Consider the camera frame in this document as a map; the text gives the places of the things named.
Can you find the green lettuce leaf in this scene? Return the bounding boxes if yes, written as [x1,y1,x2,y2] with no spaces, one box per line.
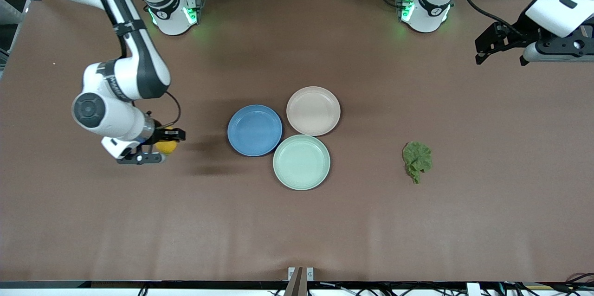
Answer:
[402,142,433,184]

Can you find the pale green plate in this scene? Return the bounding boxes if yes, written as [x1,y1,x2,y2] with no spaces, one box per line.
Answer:
[272,135,331,191]

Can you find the blue plate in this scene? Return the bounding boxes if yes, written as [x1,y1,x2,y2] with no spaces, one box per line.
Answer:
[227,104,283,157]

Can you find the beige plate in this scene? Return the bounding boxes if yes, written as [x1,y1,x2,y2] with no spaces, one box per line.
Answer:
[286,86,342,137]

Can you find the metal bracket with brown bar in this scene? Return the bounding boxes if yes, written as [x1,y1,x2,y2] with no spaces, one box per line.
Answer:
[284,267,315,296]

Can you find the yellow lemon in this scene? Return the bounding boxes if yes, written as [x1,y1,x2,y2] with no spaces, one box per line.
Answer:
[155,127,178,155]

